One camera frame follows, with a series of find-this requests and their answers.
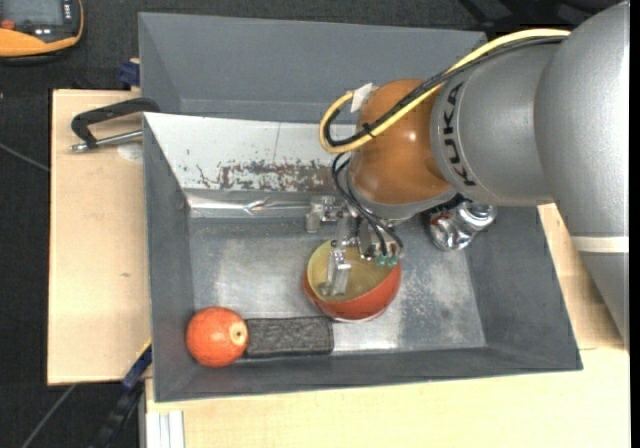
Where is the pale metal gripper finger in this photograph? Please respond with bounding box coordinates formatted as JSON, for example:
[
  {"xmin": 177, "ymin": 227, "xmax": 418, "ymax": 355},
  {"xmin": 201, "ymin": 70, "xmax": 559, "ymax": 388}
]
[
  {"xmin": 305, "ymin": 196, "xmax": 347, "ymax": 234},
  {"xmin": 326, "ymin": 247, "xmax": 353, "ymax": 298}
]

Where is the red bowl with yellow inside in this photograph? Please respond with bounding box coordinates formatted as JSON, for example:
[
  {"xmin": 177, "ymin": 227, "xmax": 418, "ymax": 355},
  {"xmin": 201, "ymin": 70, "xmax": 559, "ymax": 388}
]
[{"xmin": 301, "ymin": 237, "xmax": 403, "ymax": 324}]

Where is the dark green flat block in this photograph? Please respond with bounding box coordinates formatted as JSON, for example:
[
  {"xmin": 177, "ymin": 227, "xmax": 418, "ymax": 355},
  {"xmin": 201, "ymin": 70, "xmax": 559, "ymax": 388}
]
[{"xmin": 244, "ymin": 316, "xmax": 336, "ymax": 358}]

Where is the crushed silver can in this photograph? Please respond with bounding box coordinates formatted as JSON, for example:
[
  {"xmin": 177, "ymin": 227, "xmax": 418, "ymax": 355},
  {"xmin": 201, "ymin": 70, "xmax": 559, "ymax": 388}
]
[{"xmin": 426, "ymin": 200, "xmax": 498, "ymax": 252}]

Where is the orange fruit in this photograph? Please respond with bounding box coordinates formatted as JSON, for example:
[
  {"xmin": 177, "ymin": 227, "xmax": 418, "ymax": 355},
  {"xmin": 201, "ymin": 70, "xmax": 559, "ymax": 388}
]
[{"xmin": 184, "ymin": 305, "xmax": 250, "ymax": 369}]

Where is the grey metal bin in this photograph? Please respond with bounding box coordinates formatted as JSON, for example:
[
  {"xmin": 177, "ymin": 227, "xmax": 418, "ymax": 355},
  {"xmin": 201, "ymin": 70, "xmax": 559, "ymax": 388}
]
[{"xmin": 137, "ymin": 11, "xmax": 584, "ymax": 403}]

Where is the pale wood board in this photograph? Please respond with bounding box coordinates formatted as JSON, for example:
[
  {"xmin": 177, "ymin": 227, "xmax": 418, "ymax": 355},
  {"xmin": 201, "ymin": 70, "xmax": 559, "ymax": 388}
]
[{"xmin": 46, "ymin": 88, "xmax": 153, "ymax": 386}]

